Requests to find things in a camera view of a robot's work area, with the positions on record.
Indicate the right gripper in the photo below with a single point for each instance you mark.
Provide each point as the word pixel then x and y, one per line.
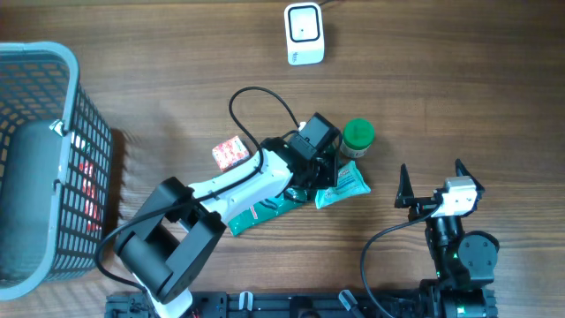
pixel 405 198

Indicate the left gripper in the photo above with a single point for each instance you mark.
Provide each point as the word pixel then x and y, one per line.
pixel 332 180

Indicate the light green tissue pack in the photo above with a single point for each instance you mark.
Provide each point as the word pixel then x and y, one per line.
pixel 350 183

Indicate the green 3M gloves packet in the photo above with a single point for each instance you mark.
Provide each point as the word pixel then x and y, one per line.
pixel 268 201

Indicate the green lid jar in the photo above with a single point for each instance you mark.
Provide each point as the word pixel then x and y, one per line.
pixel 358 136

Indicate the red white small box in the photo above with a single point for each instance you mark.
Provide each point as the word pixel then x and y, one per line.
pixel 230 153

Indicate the red Nescafe sachet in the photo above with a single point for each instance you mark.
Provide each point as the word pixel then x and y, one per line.
pixel 88 184

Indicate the green white battery pack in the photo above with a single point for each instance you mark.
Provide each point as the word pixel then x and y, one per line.
pixel 58 127

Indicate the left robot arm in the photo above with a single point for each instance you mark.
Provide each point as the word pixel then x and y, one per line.
pixel 166 245

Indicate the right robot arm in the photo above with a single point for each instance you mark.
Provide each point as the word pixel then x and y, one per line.
pixel 464 260

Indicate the white barcode scanner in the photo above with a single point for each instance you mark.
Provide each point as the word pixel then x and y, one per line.
pixel 304 33

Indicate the grey plastic shopping basket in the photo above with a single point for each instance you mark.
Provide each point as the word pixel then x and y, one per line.
pixel 56 152

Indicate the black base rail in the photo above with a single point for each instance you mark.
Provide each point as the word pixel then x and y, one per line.
pixel 398 303

